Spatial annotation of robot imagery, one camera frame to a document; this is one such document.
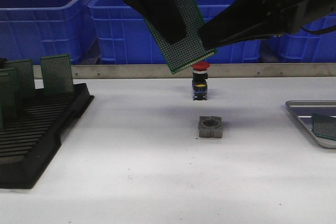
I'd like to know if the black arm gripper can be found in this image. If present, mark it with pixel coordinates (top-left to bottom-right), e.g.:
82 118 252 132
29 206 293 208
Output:
198 0 335 49

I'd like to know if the green perforated circuit board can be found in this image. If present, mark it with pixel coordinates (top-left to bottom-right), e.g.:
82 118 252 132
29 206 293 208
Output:
311 114 335 141
145 0 217 74

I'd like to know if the silver metal tray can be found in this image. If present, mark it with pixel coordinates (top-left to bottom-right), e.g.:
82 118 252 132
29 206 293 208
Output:
285 100 335 150

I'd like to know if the rear right green circuit board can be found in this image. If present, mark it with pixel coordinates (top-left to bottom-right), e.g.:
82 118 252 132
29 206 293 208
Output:
40 54 75 95

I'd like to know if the rear left green circuit board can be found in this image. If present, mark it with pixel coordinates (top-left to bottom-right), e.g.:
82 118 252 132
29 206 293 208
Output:
5 59 35 99

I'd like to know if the far left green circuit board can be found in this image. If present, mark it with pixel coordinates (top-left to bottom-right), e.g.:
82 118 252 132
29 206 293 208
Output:
1 73 13 129

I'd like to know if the black slotted board rack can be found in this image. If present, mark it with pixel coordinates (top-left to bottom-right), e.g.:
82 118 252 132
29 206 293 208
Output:
1 83 94 189

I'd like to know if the center blue plastic crate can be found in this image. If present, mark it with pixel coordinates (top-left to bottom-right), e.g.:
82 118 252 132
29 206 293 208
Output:
87 0 272 65

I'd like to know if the blue plastic crate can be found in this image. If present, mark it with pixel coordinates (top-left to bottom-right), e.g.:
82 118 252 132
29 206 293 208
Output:
1 0 97 65
265 30 335 63
87 0 272 65

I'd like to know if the right blue plastic crate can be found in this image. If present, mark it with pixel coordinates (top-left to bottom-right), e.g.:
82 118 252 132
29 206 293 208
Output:
265 30 335 63

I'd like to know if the red emergency stop button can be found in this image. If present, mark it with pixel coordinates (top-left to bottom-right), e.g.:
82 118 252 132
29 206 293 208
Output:
192 61 210 101

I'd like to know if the left blue plastic crate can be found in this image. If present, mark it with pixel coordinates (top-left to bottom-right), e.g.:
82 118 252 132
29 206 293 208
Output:
1 0 97 65

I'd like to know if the grey metal clamp block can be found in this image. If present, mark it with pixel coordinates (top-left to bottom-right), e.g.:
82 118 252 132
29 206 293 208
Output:
198 116 224 138

